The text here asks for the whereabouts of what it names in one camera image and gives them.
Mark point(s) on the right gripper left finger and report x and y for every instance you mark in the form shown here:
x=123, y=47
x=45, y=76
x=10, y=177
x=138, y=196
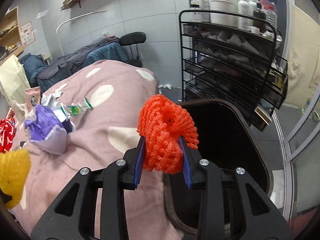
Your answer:
x=72, y=213

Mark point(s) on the large white tub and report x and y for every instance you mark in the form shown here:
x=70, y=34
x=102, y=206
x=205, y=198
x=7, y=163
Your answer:
x=222, y=6

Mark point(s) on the red patterned cloth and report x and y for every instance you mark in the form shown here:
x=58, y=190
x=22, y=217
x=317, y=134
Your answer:
x=7, y=134

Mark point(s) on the purple plastic snack bag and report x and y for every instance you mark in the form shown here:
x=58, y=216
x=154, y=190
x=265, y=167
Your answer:
x=49, y=128

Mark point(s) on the wooden cubby shelf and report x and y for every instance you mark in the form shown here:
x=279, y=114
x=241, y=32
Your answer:
x=11, y=43

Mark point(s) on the pink snack bag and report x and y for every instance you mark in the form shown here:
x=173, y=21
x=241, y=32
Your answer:
x=32, y=97

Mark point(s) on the white pump bottle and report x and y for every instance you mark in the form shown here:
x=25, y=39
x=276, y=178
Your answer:
x=202, y=0

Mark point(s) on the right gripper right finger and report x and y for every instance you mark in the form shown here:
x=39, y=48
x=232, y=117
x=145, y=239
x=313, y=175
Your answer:
x=255, y=214

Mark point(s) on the black wire shelf cart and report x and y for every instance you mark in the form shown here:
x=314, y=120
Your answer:
x=227, y=63

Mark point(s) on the cream cloth covered chair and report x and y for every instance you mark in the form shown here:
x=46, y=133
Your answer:
x=14, y=81

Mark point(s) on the dark brown bottle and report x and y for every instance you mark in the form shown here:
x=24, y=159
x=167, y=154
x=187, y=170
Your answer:
x=260, y=14

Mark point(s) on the pink polka dot bedspread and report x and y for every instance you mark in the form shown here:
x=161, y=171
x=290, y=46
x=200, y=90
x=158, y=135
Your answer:
x=116, y=91

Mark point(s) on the black round stool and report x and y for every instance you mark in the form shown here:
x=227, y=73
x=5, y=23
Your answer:
x=134, y=38

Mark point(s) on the massage bed with blue covers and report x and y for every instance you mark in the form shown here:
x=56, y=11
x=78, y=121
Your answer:
x=45, y=76

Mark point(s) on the yellow foam fruit net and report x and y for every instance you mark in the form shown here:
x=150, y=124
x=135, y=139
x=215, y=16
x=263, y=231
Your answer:
x=15, y=166

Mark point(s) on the dark brown trash bin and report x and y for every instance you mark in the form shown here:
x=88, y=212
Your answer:
x=224, y=139

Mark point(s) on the wall poster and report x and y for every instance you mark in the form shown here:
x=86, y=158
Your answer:
x=27, y=34

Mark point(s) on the orange foam fruit net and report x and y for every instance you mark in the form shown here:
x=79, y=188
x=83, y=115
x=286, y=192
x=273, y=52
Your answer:
x=162, y=122

